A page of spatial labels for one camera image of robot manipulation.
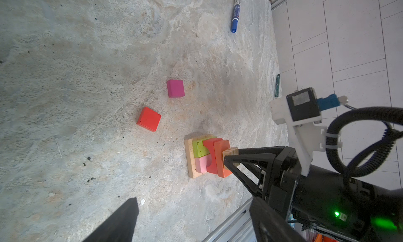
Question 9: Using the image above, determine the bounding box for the dark grey pen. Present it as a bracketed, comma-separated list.
[275, 74, 281, 98]

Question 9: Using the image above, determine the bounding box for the orange rectangular block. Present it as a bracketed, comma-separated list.
[214, 140, 232, 178]

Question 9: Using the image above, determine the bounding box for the pink rectangular block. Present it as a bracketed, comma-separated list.
[195, 154, 212, 174]

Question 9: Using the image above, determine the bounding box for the aluminium mounting rail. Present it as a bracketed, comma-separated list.
[203, 198, 257, 242]

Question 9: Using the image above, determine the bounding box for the red square block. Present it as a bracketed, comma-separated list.
[136, 107, 162, 132]

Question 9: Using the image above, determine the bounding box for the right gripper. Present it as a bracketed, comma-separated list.
[224, 146, 301, 219]

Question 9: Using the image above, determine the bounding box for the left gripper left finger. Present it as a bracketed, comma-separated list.
[84, 198, 139, 242]

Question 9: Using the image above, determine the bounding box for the lime green rectangular block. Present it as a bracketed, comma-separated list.
[192, 135, 216, 158]

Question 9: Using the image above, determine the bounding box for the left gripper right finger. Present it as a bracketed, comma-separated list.
[249, 197, 305, 242]

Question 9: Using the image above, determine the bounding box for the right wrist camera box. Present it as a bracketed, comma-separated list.
[286, 87, 348, 121]

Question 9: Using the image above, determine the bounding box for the red arch block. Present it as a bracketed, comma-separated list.
[203, 138, 222, 175]

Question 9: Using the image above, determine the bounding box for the small ridged natural block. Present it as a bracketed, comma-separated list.
[222, 147, 239, 162]

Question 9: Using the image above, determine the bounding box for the blue marker pen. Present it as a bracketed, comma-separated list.
[230, 0, 241, 33]

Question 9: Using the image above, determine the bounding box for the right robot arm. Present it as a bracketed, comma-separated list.
[224, 146, 403, 242]

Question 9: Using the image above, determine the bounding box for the magenta cube block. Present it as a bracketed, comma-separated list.
[166, 79, 185, 98]

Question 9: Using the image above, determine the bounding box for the natural wood block 31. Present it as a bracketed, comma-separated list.
[184, 135, 214, 179]

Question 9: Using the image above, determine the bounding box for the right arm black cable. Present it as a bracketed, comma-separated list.
[325, 106, 403, 192]

